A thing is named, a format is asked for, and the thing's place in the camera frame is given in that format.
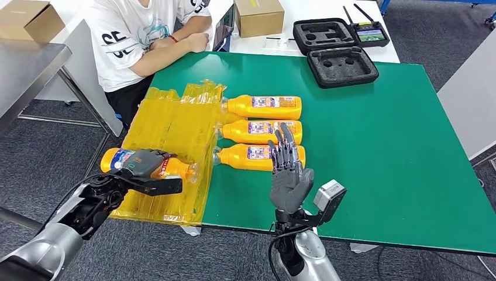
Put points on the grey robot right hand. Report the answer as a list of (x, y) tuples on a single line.
[(288, 190)]

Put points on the person's left hand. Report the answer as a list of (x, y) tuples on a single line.
[(161, 42)]

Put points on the person's right hand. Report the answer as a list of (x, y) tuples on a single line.
[(199, 42)]

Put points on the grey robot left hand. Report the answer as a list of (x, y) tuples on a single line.
[(145, 163)]

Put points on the orange detergent bottle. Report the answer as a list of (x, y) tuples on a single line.
[(240, 110), (236, 134), (179, 167), (236, 159)]

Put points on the person's right forearm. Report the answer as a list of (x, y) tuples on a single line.
[(162, 58)]

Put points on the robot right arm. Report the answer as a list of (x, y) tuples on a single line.
[(310, 256)]

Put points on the person's left forearm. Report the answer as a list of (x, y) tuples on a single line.
[(193, 26)]

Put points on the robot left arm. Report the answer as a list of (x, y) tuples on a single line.
[(46, 248)]

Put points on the dark tablet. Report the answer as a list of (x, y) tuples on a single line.
[(223, 31)]

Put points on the person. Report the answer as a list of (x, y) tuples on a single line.
[(124, 35)]

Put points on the yellow plastic sheet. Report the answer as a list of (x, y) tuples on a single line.
[(174, 128)]

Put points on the cardboard box with yellow label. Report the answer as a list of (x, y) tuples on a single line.
[(257, 19)]

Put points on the black pen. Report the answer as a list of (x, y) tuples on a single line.
[(275, 38)]

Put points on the white table foot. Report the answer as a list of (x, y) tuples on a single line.
[(192, 231), (364, 248)]

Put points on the black foam-lined case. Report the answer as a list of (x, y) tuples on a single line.
[(341, 68)]

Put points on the plain cardboard box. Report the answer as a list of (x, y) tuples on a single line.
[(27, 19)]

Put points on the steel table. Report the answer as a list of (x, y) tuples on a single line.
[(27, 70)]

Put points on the black remote controller with screen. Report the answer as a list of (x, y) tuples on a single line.
[(370, 37)]

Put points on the pale grey table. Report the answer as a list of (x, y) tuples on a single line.
[(469, 101)]

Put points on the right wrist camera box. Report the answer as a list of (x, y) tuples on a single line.
[(329, 194)]

